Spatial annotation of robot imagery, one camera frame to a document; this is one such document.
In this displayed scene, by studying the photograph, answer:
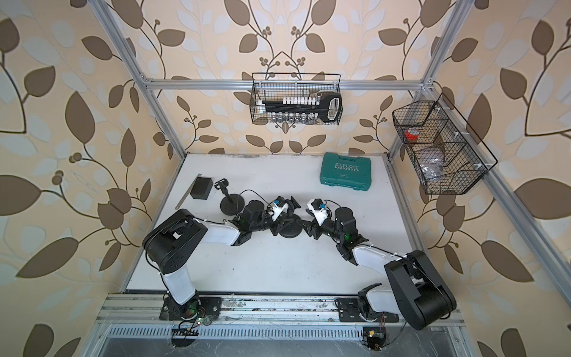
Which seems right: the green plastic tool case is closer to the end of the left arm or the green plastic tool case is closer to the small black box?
the end of the left arm

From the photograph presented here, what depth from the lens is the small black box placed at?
1039mm

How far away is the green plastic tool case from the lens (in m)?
1.06

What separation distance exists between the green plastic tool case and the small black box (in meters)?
0.56

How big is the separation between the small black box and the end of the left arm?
40 cm

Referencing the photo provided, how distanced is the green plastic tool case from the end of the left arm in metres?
0.36

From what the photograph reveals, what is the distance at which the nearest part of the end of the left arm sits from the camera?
78 centimetres

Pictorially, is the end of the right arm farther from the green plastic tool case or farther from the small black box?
the small black box
